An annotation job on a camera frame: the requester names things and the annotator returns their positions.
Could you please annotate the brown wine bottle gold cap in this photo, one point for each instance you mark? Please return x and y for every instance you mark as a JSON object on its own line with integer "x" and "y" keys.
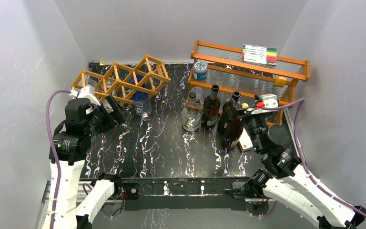
{"x": 232, "y": 132}

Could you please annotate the clear glass bottle black cap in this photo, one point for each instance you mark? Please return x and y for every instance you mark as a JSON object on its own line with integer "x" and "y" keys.
{"x": 191, "y": 113}

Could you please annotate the orange wooden shelf rack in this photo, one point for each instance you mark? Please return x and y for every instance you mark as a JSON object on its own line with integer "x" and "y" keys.
{"x": 227, "y": 69}

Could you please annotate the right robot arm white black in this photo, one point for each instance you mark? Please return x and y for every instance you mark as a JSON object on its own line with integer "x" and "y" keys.
{"x": 285, "y": 179}

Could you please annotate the blue lidded jar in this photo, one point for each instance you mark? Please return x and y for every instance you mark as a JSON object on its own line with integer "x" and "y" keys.
{"x": 200, "y": 70}

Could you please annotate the blue plastic bottle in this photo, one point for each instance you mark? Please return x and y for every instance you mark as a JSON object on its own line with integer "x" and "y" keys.
{"x": 142, "y": 104}

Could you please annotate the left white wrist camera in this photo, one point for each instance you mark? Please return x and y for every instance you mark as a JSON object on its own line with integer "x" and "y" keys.
{"x": 86, "y": 92}

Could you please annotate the small clear plastic cup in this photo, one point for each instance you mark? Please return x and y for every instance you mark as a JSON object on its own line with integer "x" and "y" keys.
{"x": 198, "y": 91}

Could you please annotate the dark wine bottle brown label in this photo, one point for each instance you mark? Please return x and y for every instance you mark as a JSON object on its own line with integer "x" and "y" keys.
{"x": 211, "y": 107}

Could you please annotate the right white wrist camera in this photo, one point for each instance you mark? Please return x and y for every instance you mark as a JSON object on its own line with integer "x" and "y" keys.
{"x": 266, "y": 103}

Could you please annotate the clear glass bottle white label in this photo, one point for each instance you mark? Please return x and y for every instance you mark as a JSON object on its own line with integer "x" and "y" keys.
{"x": 110, "y": 88}

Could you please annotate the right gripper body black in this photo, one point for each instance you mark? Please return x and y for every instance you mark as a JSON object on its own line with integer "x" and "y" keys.
{"x": 257, "y": 123}

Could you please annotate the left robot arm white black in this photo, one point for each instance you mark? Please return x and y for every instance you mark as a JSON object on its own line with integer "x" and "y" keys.
{"x": 69, "y": 144}

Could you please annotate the white small box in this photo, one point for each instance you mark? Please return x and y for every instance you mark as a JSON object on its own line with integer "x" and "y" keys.
{"x": 245, "y": 142}

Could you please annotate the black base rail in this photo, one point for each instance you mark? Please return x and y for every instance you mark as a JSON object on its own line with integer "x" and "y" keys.
{"x": 190, "y": 193}

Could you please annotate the orange wooden wine rack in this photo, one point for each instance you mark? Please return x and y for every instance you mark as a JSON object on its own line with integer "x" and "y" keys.
{"x": 149, "y": 76}

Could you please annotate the clear square bottle dark cap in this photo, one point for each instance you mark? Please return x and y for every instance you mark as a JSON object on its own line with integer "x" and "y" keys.
{"x": 92, "y": 83}

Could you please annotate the marker pen pack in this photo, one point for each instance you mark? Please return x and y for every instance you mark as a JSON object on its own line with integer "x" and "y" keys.
{"x": 259, "y": 54}

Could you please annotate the dark wine bottle cream label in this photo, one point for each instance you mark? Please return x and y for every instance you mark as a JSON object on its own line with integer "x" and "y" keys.
{"x": 225, "y": 115}

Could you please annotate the yellow block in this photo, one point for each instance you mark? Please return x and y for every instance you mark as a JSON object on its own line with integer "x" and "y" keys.
{"x": 280, "y": 81}

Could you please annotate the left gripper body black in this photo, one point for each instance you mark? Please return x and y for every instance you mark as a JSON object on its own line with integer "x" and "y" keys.
{"x": 102, "y": 121}

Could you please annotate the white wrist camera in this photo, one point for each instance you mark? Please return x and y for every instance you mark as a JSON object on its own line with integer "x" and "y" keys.
{"x": 266, "y": 103}
{"x": 86, "y": 92}

